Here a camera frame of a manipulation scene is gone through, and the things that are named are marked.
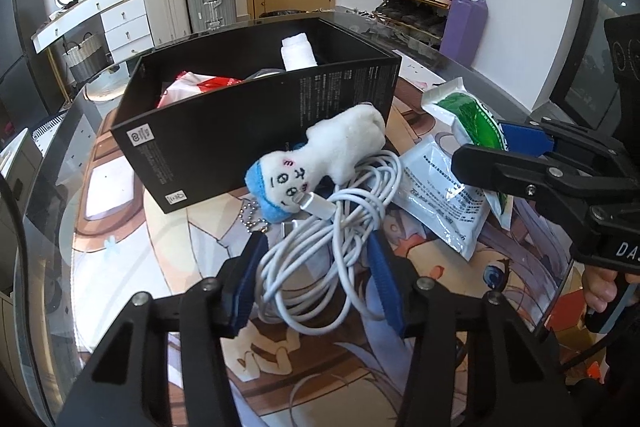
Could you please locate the green and white packet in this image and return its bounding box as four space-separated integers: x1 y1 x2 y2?
421 77 514 231

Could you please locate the black cardboard box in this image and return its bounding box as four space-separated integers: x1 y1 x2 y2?
112 14 400 212

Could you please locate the purple paper bag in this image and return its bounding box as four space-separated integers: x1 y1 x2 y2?
439 0 488 67

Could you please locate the black refrigerator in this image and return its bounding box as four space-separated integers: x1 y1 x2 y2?
0 0 64 131

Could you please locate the white desk with drawers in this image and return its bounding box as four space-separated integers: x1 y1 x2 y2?
32 0 154 64

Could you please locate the white plush toy blue cap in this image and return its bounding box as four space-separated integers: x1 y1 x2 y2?
245 103 385 223

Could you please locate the grey side cabinet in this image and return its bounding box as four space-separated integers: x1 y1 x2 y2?
0 128 42 296

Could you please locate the white printed foil pouch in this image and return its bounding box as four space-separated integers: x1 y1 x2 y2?
393 135 490 261

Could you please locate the white foam block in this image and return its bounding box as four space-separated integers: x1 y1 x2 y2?
281 32 317 72

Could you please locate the grey woven laundry basket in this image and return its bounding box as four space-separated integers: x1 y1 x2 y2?
62 32 112 83

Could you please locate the red and white plastic bag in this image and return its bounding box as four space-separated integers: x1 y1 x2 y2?
157 72 241 108

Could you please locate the anime print table mat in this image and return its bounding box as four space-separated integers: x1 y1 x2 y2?
70 83 574 426

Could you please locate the white charging cable bundle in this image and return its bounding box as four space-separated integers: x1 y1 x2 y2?
254 149 404 336

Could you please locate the white suitcase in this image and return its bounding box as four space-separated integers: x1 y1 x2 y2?
143 0 191 48

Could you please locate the person's right hand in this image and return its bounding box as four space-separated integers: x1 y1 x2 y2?
582 265 618 312

